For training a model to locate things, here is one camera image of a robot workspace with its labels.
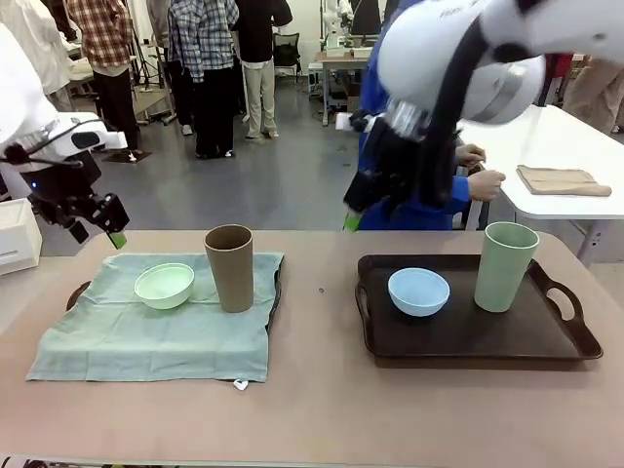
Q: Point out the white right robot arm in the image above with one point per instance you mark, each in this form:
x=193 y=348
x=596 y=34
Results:
x=429 y=49

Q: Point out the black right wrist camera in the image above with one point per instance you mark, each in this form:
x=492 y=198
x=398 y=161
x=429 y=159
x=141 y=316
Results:
x=365 y=121

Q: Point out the beige cloth mat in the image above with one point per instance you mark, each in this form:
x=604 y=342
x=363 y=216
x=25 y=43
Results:
x=556 y=180

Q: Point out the pale green bowl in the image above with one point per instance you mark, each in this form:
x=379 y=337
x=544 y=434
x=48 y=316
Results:
x=163 y=292

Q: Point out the light green tall cup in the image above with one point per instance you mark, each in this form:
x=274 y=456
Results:
x=502 y=273

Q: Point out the teal cloth mat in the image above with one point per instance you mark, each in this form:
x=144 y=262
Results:
x=146 y=336

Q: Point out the brown tall cup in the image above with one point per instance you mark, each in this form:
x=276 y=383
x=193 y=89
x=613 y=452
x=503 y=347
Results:
x=231 y=273

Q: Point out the wooden background workbench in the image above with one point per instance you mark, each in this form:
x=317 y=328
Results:
x=341 y=61

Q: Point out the person's right forearm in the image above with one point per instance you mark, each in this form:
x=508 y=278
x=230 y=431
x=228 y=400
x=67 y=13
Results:
x=460 y=192

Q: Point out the white foam box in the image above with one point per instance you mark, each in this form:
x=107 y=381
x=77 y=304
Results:
x=14 y=234

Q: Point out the person in white coat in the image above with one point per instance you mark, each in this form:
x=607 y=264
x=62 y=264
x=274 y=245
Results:
x=34 y=34

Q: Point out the black office chair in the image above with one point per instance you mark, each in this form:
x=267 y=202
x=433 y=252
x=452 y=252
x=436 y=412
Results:
x=286 y=51

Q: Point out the person in red jacket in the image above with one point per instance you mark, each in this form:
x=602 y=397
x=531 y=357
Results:
x=595 y=92

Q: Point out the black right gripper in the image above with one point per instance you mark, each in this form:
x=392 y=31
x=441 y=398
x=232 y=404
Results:
x=385 y=166

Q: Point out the person in blue plaid shirt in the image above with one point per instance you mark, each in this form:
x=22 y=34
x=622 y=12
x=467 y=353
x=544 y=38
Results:
x=205 y=44

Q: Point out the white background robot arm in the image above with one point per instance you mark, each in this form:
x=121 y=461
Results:
x=334 y=19

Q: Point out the person's left hand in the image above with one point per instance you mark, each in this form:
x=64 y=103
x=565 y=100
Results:
x=470 y=153

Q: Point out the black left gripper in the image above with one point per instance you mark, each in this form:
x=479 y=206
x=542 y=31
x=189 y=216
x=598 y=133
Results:
x=68 y=207

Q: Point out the person's right hand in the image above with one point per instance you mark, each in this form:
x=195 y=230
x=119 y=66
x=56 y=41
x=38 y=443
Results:
x=486 y=185

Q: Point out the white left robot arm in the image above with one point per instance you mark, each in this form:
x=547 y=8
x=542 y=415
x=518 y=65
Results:
x=19 y=97

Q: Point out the person in black top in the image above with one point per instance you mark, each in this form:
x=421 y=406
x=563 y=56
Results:
x=258 y=34

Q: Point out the white side table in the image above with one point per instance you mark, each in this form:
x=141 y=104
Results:
x=546 y=141

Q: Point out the person in red plaid shirt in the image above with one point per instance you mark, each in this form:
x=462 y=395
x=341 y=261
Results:
x=105 y=39

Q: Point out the light blue bowl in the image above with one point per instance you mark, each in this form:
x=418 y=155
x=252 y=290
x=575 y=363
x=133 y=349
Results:
x=419 y=292

